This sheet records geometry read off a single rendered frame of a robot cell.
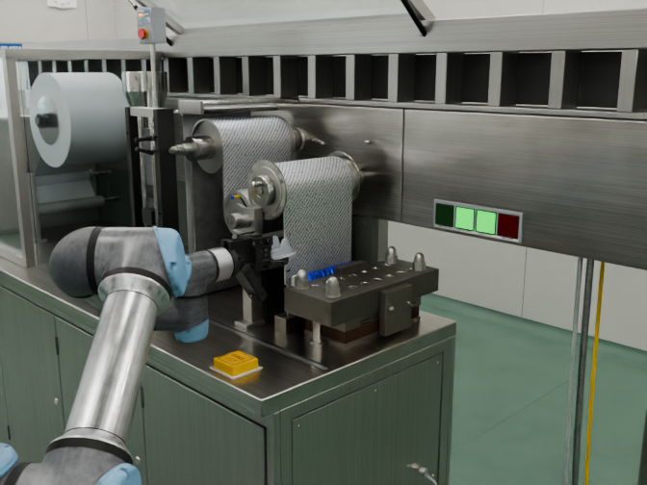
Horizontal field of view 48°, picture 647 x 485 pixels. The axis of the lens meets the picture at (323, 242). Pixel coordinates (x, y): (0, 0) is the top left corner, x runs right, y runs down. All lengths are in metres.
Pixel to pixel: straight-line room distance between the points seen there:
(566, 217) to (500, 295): 3.00
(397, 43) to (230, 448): 1.06
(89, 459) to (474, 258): 3.86
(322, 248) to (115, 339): 0.85
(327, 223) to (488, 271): 2.87
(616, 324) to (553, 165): 2.72
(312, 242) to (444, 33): 0.60
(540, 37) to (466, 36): 0.19
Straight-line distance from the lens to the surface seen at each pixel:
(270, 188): 1.73
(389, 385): 1.76
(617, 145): 1.59
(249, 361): 1.59
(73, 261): 1.24
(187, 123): 2.05
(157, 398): 1.88
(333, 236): 1.87
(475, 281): 4.71
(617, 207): 1.60
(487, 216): 1.74
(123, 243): 1.21
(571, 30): 1.64
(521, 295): 4.55
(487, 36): 1.74
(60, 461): 1.02
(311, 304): 1.67
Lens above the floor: 1.54
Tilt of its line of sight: 14 degrees down
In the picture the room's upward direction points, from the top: straight up
